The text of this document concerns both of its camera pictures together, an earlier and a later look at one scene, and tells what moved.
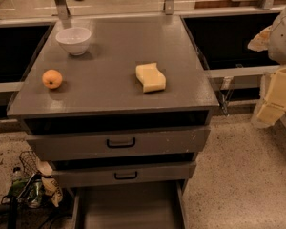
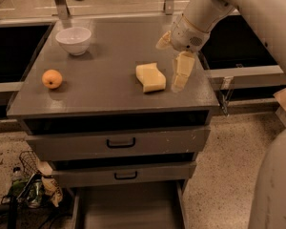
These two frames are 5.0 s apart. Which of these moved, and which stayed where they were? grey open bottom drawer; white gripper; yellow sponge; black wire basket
Moved: white gripper
Stayed: yellow sponge; black wire basket; grey open bottom drawer
